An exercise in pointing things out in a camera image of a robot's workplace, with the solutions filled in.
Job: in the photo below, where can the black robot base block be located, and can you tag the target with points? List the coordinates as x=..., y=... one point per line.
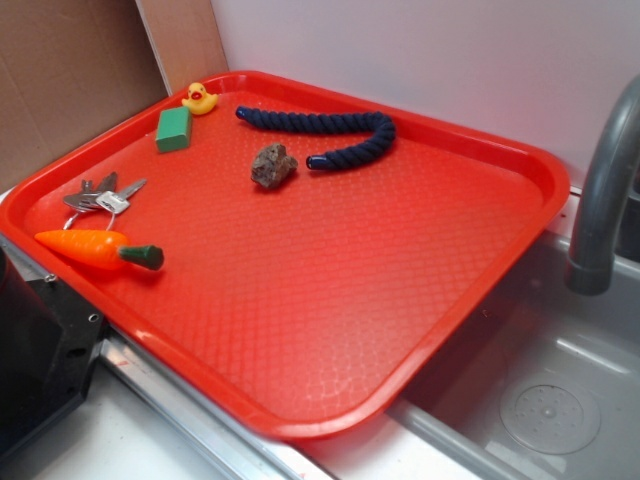
x=50, y=340

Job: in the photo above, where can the brown grey rock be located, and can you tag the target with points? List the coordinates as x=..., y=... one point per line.
x=272, y=166

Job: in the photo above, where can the red plastic tray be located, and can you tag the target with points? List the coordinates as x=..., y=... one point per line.
x=305, y=310

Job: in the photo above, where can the green rectangular block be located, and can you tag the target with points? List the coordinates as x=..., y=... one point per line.
x=174, y=129

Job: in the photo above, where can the yellow rubber duck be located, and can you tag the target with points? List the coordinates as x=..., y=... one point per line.
x=198, y=100

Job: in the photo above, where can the silver key bunch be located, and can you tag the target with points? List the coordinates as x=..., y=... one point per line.
x=101, y=197

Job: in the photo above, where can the orange plastic toy carrot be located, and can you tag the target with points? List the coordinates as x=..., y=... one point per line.
x=103, y=249

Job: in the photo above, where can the grey plastic toy sink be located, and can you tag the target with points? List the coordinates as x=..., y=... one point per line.
x=538, y=382

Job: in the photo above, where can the grey sink faucet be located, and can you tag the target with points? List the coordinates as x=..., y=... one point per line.
x=607, y=219

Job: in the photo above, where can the brown cardboard panel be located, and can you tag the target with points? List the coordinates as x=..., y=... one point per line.
x=71, y=70

